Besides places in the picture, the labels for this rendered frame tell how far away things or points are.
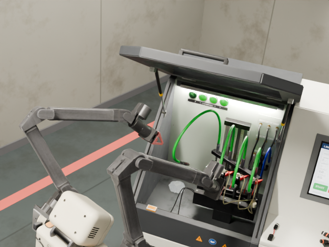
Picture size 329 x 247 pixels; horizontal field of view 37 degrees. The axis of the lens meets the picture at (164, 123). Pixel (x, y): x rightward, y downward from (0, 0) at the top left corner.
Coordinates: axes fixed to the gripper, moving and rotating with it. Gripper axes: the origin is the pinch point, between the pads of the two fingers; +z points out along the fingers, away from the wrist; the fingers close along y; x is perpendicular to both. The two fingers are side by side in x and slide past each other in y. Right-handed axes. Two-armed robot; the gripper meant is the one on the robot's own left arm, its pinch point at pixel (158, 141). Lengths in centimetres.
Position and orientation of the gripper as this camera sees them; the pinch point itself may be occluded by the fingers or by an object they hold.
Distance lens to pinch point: 238.6
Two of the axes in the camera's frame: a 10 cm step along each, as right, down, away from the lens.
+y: -5.6, -2.8, 7.8
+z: 6.1, 4.9, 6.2
